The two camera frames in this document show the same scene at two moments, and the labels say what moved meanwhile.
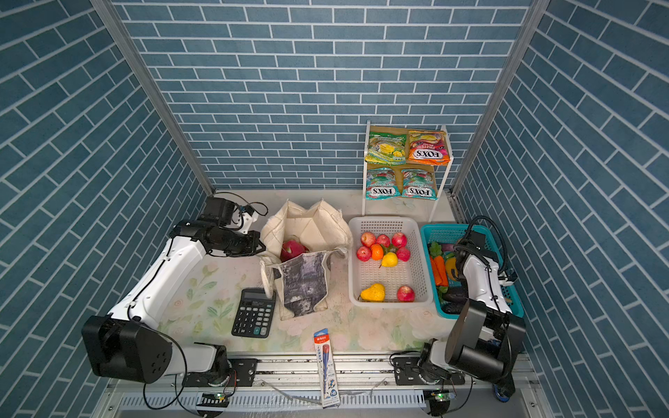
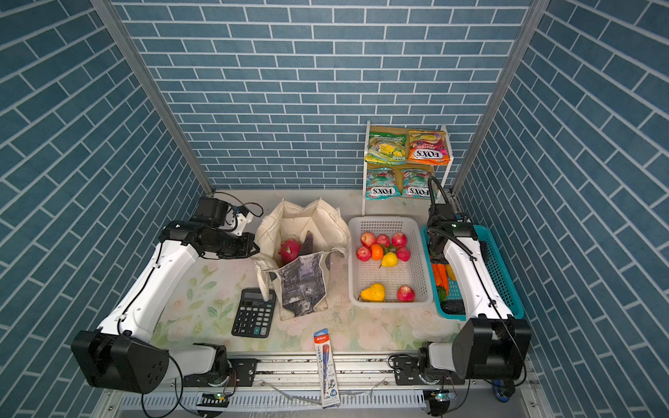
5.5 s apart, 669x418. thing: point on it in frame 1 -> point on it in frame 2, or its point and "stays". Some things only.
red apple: [405, 294] stays
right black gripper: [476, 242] -> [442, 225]
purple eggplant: [456, 299] -> [307, 245]
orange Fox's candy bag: [429, 147] stays
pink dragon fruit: [292, 248] stays
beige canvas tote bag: [303, 284] stays
